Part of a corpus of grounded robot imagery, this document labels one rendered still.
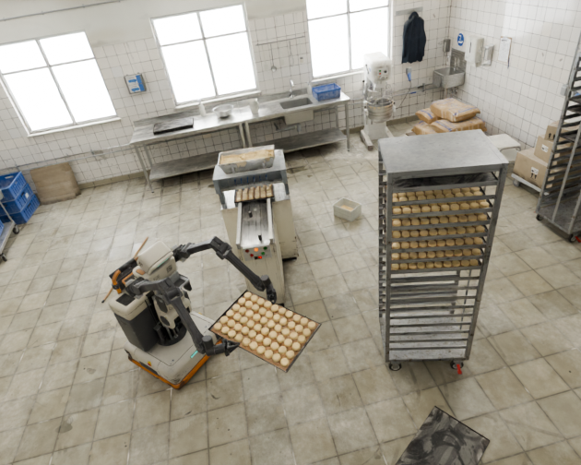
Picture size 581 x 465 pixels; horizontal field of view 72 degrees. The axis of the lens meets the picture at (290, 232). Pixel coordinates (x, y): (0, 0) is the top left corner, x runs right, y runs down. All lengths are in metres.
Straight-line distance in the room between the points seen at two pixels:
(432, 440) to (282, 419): 1.09
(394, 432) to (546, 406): 1.11
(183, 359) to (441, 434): 2.04
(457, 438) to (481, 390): 0.46
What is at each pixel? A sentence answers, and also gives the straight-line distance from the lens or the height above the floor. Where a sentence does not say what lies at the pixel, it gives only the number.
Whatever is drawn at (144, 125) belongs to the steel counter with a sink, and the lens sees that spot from 7.10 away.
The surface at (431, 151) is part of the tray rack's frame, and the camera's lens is 2.56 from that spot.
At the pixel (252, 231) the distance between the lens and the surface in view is 3.70.
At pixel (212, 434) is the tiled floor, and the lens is 3.45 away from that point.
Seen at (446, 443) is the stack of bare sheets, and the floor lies 0.02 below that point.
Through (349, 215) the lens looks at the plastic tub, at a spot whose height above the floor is 0.09.
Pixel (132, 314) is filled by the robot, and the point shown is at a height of 0.75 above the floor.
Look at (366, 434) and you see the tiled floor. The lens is 3.28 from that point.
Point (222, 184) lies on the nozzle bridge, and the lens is 4.10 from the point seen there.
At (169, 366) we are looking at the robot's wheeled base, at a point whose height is 0.28.
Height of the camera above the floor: 2.91
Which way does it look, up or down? 35 degrees down
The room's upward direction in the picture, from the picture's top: 9 degrees counter-clockwise
